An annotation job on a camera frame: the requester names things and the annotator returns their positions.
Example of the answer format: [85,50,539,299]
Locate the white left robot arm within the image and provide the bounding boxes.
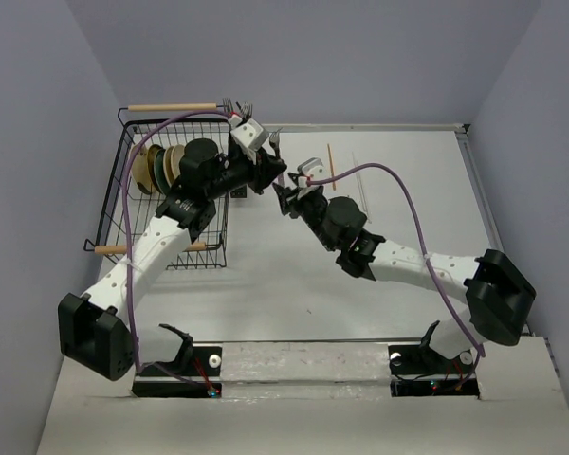
[57,138,287,381]

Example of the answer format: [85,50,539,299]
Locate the black wire dish rack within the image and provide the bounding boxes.
[83,108,229,270]

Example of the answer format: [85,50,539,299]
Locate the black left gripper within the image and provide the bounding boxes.
[204,146,285,201]

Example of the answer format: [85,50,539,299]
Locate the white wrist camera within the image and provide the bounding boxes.
[297,157,326,188]
[230,118,269,153]

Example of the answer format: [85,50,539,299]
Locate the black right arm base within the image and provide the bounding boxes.
[388,344,480,398]

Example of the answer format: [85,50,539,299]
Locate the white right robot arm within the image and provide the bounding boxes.
[273,185,536,372]

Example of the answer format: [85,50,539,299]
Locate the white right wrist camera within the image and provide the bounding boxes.
[297,157,326,188]

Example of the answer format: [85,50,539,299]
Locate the black perforated utensil caddy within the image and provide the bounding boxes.
[230,186,248,199]

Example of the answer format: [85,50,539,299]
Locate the teal green plate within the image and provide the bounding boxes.
[153,146,170,195]

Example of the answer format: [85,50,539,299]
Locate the yellow brown plate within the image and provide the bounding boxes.
[147,144,161,192]

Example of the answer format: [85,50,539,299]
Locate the all silver fork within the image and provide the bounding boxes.
[222,98,234,116]

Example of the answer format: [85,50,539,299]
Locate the plain cream plate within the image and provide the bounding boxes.
[163,146,175,187]

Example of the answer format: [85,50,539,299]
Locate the orange wooden chopstick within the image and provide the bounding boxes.
[326,143,337,191]

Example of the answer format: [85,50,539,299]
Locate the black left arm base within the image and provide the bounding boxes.
[131,344,223,399]

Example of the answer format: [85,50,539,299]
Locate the black fork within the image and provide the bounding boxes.
[241,102,253,118]

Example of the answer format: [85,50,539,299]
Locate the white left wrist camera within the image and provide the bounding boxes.
[230,118,269,153]

